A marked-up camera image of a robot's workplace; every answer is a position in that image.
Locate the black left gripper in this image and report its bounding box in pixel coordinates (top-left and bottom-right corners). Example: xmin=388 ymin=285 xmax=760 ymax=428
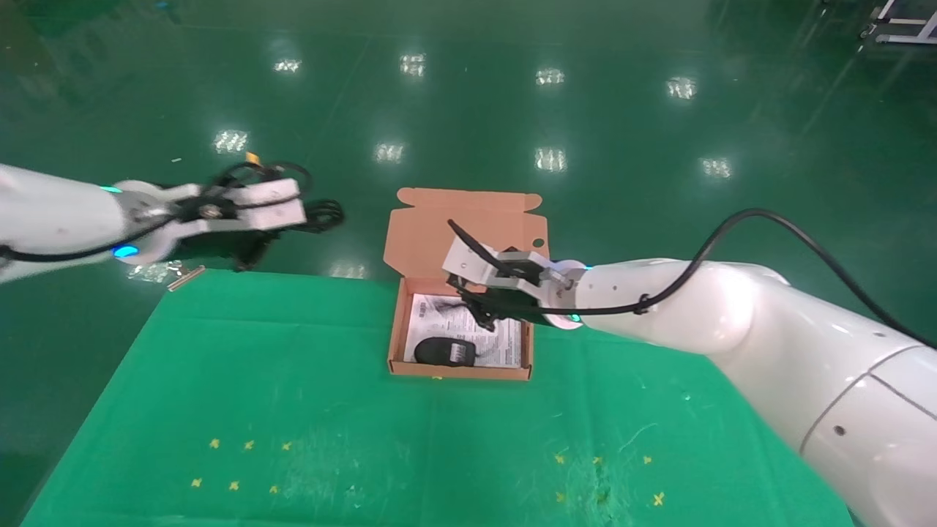
xmin=174 ymin=229 xmax=276 ymax=273

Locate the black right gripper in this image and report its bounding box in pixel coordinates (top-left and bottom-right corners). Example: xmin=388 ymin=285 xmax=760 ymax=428
xmin=455 ymin=282 xmax=579 ymax=334

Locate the black wired computer mouse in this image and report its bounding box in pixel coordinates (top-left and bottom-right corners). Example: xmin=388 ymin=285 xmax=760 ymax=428
xmin=414 ymin=294 xmax=480 ymax=365

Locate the black data cable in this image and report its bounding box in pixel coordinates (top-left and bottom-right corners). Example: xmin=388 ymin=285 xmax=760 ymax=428
xmin=282 ymin=198 xmax=346 ymax=235

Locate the open brown cardboard box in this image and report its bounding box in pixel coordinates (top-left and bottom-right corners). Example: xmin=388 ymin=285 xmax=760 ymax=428
xmin=383 ymin=187 xmax=550 ymax=381

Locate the white printed paper sheet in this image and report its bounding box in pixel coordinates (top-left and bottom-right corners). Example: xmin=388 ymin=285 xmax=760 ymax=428
xmin=404 ymin=294 xmax=524 ymax=369

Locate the silver metal binder clip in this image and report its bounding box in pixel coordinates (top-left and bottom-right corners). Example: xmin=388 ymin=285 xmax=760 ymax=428
xmin=167 ymin=265 xmax=206 ymax=292

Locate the green table cloth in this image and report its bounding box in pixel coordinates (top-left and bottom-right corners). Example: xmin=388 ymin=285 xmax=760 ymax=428
xmin=20 ymin=268 xmax=856 ymax=527

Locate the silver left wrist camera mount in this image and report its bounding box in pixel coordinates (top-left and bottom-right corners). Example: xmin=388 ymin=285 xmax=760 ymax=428
xmin=143 ymin=178 xmax=308 ymax=236

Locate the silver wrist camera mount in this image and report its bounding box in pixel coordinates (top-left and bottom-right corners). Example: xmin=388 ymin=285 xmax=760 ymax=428
xmin=442 ymin=236 xmax=551 ymax=295
xmin=143 ymin=178 xmax=308 ymax=236

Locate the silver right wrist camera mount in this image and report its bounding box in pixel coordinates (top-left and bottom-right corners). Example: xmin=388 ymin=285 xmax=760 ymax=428
xmin=442 ymin=236 xmax=551 ymax=295

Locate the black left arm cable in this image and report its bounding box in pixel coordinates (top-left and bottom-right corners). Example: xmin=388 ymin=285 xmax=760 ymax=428
xmin=0 ymin=156 xmax=314 ymax=264

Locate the white metal table frame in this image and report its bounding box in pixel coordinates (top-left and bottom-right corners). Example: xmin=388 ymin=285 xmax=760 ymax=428
xmin=862 ymin=0 xmax=937 ymax=46

